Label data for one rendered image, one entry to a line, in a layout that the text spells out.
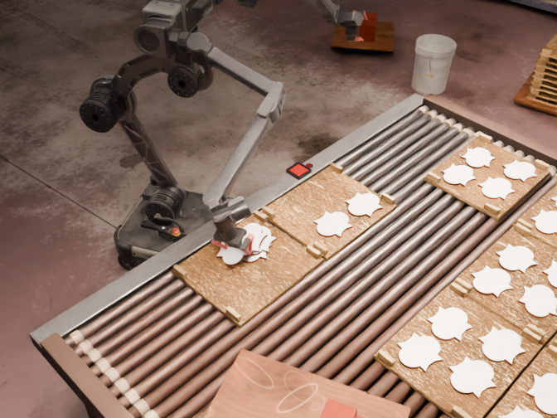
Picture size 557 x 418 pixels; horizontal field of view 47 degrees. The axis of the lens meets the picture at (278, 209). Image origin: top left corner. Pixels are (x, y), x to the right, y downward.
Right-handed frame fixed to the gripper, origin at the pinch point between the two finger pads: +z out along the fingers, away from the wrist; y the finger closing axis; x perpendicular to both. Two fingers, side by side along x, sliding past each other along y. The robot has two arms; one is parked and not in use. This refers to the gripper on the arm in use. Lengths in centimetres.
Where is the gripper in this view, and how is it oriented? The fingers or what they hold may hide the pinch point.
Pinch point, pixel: (238, 249)
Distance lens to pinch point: 224.3
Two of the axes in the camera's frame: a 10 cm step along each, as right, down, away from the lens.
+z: 2.7, 6.1, 7.4
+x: -3.9, 7.8, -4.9
